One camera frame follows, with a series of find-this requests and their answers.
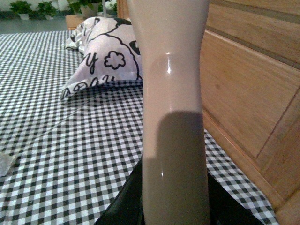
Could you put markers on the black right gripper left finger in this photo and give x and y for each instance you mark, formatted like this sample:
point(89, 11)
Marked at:
point(127, 207)

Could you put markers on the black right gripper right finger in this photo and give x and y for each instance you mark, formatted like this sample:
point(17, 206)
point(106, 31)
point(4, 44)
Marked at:
point(224, 209)

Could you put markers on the beige hand brush black bristles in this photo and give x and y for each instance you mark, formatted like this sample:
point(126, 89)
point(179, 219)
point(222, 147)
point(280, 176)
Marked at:
point(169, 34)

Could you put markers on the white tissue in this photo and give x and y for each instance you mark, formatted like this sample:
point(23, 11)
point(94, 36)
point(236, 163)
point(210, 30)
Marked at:
point(6, 161)

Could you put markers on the black white checkered bedsheet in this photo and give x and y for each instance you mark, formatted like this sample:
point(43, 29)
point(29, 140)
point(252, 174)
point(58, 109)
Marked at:
point(72, 156)

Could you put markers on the wooden headboard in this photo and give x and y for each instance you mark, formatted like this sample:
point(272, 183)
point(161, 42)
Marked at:
point(250, 81)

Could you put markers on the white cartoon print pillow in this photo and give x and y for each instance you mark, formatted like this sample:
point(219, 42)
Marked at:
point(110, 55)

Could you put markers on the potted green plant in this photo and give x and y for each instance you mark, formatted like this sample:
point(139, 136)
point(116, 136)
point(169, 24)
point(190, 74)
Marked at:
point(21, 8)
point(92, 8)
point(46, 10)

